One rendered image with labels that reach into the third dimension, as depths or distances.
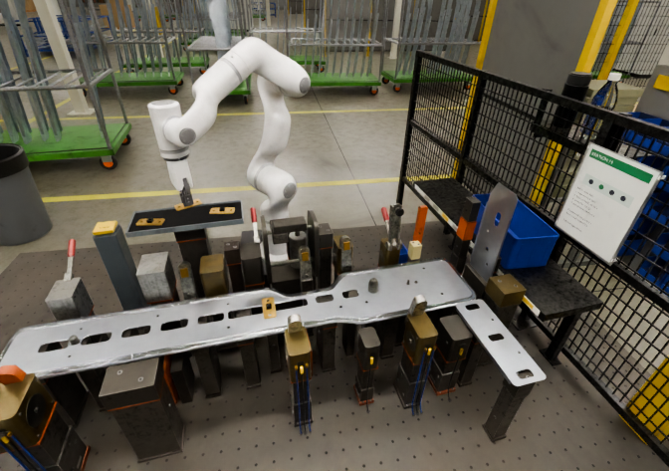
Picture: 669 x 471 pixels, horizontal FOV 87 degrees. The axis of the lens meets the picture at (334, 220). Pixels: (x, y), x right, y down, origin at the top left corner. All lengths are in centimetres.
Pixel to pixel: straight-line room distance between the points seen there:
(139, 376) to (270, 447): 44
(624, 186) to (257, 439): 129
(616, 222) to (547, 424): 66
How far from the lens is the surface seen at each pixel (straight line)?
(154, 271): 120
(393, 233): 128
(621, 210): 131
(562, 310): 130
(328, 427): 126
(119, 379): 107
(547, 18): 321
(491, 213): 125
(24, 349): 132
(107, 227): 138
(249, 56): 125
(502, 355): 113
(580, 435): 147
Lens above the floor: 183
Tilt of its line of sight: 33 degrees down
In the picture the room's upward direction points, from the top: 1 degrees clockwise
